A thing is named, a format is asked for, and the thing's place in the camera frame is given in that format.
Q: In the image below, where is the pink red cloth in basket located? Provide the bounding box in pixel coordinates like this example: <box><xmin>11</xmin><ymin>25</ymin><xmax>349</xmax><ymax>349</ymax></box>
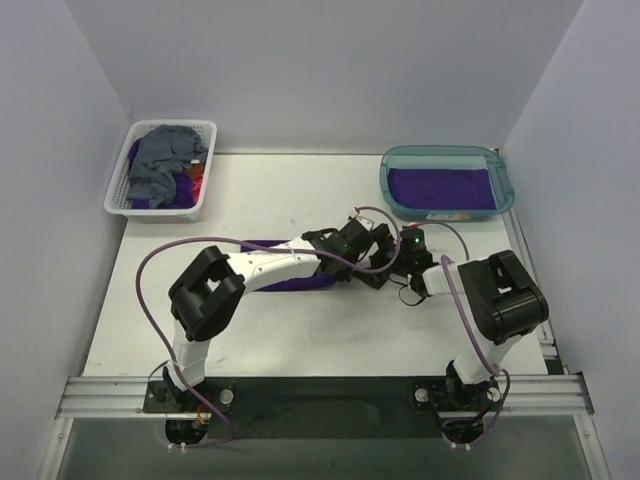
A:
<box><xmin>183</xmin><ymin>163</ymin><xmax>205</xmax><ymax>203</ymax></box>

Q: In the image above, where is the grey towel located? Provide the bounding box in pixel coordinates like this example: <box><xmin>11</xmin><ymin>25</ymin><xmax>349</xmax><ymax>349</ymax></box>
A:
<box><xmin>126</xmin><ymin>125</ymin><xmax>209</xmax><ymax>210</ymax></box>

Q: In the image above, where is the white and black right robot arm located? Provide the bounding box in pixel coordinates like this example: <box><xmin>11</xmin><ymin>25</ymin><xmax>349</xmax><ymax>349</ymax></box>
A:
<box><xmin>361</xmin><ymin>225</ymin><xmax>549</xmax><ymax>395</ymax></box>

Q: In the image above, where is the purple towel in basket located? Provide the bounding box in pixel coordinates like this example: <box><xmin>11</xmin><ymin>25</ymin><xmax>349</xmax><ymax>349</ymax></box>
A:
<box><xmin>127</xmin><ymin>139</ymin><xmax>197</xmax><ymax>209</ymax></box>

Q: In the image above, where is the purple towel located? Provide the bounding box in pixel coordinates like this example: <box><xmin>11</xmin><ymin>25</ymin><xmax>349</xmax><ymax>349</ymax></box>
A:
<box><xmin>240</xmin><ymin>239</ymin><xmax>336</xmax><ymax>292</ymax></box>
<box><xmin>387</xmin><ymin>168</ymin><xmax>496</xmax><ymax>211</ymax></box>
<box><xmin>127</xmin><ymin>139</ymin><xmax>197</xmax><ymax>209</ymax></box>

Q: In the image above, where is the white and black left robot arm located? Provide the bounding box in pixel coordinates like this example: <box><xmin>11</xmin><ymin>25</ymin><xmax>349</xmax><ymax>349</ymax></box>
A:
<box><xmin>167</xmin><ymin>216</ymin><xmax>374</xmax><ymax>392</ymax></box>

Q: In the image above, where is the white plastic laundry basket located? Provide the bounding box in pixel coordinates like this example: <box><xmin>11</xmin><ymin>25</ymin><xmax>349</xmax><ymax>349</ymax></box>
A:
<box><xmin>104</xmin><ymin>119</ymin><xmax>218</xmax><ymax>224</ymax></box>

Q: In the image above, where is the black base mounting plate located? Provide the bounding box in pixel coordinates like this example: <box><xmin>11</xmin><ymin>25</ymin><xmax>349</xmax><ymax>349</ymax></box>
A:
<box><xmin>142</xmin><ymin>376</ymin><xmax>502</xmax><ymax>445</ymax></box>

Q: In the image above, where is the folded purple towel in bin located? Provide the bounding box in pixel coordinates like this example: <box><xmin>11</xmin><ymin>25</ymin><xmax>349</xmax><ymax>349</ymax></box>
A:
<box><xmin>387</xmin><ymin>168</ymin><xmax>496</xmax><ymax>211</ymax></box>

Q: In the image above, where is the teal plastic bin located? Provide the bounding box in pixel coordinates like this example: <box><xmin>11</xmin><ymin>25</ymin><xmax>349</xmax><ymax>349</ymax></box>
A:
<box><xmin>379</xmin><ymin>145</ymin><xmax>515</xmax><ymax>222</ymax></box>

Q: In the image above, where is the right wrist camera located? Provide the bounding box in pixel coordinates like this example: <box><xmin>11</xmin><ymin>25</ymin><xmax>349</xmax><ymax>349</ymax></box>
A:
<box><xmin>400</xmin><ymin>226</ymin><xmax>426</xmax><ymax>256</ymax></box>

